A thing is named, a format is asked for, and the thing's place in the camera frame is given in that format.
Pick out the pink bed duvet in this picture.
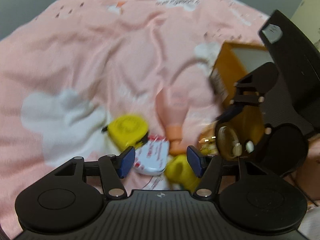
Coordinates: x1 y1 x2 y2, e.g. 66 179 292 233
0 0 320 240

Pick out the white tin box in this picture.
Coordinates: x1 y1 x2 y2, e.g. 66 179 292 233
133 134 170 176

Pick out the yellow tape measure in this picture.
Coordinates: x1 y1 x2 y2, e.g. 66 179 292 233
101 114 149 151

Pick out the orange cardboard box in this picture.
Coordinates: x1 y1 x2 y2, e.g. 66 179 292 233
209 42 273 108

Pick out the pink lotion bottle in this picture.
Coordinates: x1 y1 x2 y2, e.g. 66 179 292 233
156 86 189 156

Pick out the brown glass jar gold lid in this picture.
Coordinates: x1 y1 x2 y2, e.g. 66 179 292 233
214 104 265 160

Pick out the yellow lemon toy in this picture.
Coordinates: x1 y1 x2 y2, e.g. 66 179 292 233
164 154 200 192

